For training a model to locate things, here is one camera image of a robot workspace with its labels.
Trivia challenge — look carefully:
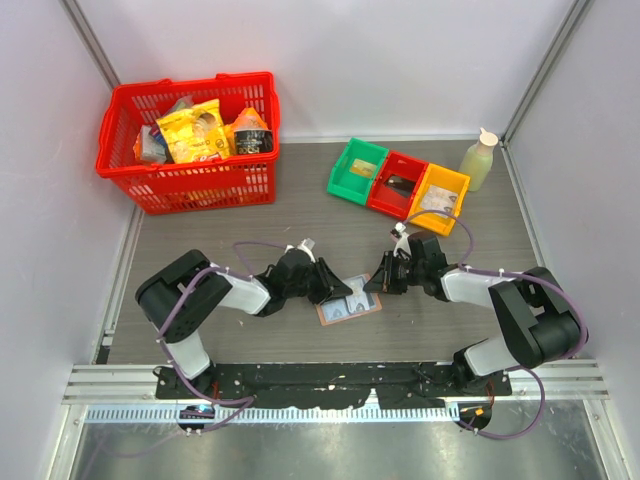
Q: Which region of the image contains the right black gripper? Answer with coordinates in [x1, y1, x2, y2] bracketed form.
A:
[364, 250, 425, 295]

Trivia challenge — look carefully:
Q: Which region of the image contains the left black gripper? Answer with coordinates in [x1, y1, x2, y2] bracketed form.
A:
[285, 257, 353, 305]

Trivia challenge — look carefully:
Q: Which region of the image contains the pink leather card holder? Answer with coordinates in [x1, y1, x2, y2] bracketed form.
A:
[316, 294, 382, 326]

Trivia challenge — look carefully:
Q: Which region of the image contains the white VIP credit card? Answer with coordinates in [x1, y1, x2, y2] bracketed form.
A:
[419, 185, 458, 219]

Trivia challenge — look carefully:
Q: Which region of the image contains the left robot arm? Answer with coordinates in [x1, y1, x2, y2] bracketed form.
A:
[135, 240, 353, 398]

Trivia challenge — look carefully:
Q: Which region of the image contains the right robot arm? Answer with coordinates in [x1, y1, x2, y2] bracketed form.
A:
[363, 230, 583, 395]

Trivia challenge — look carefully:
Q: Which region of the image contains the black credit card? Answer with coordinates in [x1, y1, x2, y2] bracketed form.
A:
[385, 175, 415, 198]

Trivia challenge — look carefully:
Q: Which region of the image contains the gold credit card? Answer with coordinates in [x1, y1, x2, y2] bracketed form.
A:
[349, 158, 377, 178]

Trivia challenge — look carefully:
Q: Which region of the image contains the red plastic bin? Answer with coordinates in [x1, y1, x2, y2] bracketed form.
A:
[366, 151, 429, 220]

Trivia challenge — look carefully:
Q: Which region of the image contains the green plastic bin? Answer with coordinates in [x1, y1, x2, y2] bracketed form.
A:
[327, 138, 389, 205]

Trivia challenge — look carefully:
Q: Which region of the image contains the yellow plastic bin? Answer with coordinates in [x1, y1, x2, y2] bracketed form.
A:
[409, 164, 470, 236]

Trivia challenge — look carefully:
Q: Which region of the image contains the green lotion bottle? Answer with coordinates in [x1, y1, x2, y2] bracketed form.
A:
[458, 128, 499, 192]

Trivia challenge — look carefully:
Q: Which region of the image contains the black round can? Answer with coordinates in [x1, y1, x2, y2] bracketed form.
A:
[234, 129, 274, 155]

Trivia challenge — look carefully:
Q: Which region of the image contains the orange snack packet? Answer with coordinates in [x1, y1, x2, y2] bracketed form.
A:
[223, 107, 269, 153]

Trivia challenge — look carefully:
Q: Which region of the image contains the yellow chips bag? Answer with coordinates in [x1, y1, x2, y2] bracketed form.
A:
[156, 99, 231, 164]

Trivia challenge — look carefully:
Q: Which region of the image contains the red plastic shopping basket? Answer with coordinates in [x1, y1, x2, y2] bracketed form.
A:
[95, 71, 280, 215]

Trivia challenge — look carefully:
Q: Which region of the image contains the grey small box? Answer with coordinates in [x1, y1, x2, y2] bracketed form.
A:
[133, 125, 167, 164]

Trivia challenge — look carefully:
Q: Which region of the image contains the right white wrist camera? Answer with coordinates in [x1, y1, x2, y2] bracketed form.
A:
[390, 222, 411, 258]

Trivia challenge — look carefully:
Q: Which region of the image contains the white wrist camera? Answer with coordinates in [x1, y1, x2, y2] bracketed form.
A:
[390, 222, 411, 258]
[285, 238, 316, 262]

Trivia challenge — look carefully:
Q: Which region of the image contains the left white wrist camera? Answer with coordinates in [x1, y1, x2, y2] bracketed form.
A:
[285, 238, 316, 262]

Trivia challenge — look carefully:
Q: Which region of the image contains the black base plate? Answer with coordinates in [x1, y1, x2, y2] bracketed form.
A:
[155, 360, 511, 409]

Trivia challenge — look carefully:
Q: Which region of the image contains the white cable duct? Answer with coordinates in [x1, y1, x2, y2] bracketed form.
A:
[85, 403, 459, 425]

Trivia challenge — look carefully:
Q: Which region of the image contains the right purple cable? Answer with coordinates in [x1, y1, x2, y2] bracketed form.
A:
[392, 209, 589, 441]

